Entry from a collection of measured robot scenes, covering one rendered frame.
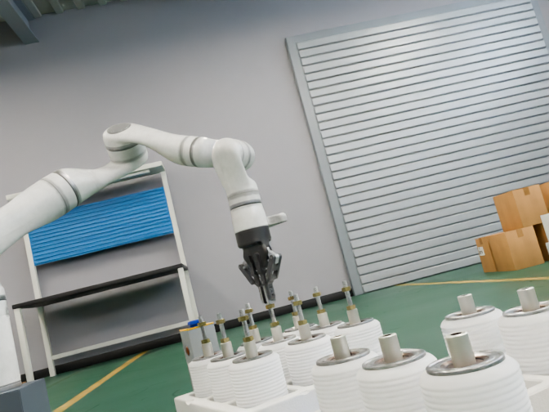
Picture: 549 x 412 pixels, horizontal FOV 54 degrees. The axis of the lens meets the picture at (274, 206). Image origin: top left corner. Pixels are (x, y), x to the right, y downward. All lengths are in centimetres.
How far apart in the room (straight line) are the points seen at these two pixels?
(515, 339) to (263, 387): 43
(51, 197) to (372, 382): 84
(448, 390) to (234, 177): 74
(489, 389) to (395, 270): 571
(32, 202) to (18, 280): 524
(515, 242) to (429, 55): 311
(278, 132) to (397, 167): 143
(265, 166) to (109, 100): 194
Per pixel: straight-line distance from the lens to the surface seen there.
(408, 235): 633
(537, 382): 77
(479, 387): 54
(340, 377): 73
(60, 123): 663
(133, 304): 615
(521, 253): 460
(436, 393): 55
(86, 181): 130
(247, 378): 99
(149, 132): 132
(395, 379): 63
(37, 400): 122
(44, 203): 125
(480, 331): 87
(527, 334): 79
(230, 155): 116
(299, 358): 104
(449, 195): 655
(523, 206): 465
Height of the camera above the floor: 37
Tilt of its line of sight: 8 degrees up
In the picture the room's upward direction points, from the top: 14 degrees counter-clockwise
